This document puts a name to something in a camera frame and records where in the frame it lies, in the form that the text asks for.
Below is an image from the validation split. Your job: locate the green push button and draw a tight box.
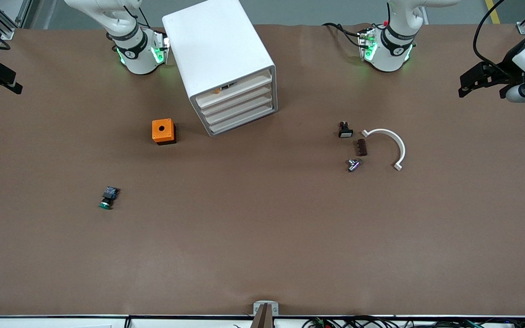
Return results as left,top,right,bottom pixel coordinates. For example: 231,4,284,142
98,186,120,210

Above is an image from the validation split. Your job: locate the white curved plastic arc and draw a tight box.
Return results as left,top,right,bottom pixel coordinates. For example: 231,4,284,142
361,128,407,172

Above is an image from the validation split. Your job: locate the orange box with hole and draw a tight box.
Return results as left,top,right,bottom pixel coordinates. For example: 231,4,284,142
152,118,176,145

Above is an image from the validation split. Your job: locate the brown table mat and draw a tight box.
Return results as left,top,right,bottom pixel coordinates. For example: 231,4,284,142
0,24,525,318

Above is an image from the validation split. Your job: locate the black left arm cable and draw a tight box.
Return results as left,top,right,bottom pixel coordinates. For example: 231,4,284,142
473,0,525,76

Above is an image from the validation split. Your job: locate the grey base connector bracket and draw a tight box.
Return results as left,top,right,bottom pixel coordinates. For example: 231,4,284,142
358,28,378,62
152,30,170,64

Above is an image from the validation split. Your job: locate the black base cable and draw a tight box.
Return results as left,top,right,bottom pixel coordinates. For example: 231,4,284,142
322,22,364,48

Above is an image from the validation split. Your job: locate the white table edge rail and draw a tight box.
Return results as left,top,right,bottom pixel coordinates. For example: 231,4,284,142
0,314,525,328

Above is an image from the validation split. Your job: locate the black cable bundle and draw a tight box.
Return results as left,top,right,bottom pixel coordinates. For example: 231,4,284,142
303,316,525,328

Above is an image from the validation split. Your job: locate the grey metal bracket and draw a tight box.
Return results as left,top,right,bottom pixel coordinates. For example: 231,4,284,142
253,301,279,316

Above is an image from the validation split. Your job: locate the brown post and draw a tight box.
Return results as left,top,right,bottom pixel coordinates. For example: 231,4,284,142
252,304,275,328

